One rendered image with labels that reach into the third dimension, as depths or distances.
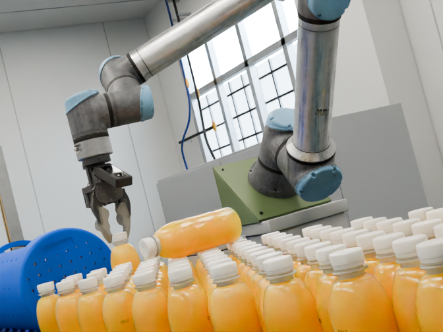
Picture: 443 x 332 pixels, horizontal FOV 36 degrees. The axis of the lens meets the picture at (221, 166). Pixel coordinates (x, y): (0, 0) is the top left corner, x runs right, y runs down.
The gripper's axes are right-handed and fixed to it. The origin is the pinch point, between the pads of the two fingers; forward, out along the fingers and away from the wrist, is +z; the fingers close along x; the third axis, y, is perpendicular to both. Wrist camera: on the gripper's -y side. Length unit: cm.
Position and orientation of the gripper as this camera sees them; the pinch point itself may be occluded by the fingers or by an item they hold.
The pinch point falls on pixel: (118, 235)
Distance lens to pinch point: 171.5
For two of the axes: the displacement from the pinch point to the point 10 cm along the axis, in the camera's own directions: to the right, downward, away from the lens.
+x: -8.0, 1.8, -5.7
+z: 2.5, 9.7, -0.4
